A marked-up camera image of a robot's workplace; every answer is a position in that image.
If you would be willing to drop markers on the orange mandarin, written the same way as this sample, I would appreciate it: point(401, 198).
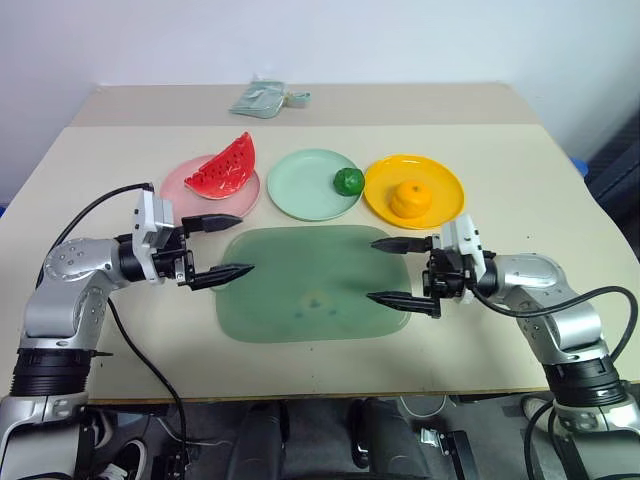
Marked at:
point(411, 200)

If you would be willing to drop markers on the red watermelon slice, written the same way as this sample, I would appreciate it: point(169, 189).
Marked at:
point(225, 172)

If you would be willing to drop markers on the black silver bracket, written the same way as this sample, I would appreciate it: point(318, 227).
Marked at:
point(445, 445)

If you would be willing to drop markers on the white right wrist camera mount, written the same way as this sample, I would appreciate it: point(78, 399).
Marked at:
point(465, 235)

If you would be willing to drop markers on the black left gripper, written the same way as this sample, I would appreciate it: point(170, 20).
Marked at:
point(172, 262)

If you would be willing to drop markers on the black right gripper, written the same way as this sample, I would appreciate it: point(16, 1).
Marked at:
point(447, 275)

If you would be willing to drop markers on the green translucent tray mat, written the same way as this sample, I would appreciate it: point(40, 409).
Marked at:
point(310, 280)

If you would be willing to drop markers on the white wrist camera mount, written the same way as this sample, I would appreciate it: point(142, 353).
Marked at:
point(465, 235)
point(150, 220)

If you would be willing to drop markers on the dark rounded shape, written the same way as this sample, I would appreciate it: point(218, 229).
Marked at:
point(390, 440)
point(260, 440)

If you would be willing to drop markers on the dark chair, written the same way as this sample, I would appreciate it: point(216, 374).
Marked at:
point(617, 170)

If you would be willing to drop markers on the blue container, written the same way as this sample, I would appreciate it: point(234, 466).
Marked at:
point(581, 166)

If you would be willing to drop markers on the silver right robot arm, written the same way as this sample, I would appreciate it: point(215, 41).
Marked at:
point(560, 310)

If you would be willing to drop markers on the small teal packet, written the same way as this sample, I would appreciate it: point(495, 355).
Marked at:
point(297, 98)

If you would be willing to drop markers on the crumpled green cloth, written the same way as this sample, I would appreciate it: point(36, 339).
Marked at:
point(257, 100)

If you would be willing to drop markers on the light green plate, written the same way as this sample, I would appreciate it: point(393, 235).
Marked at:
point(300, 187)

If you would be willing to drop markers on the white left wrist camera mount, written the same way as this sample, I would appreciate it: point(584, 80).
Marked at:
point(150, 220)

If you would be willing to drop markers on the yellow plate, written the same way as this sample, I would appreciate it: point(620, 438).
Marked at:
point(440, 192)

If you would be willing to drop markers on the pink plate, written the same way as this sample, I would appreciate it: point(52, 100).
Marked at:
point(245, 202)

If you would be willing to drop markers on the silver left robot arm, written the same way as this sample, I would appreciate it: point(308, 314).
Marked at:
point(65, 295)

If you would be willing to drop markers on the green pepper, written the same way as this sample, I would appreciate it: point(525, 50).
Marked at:
point(348, 181)

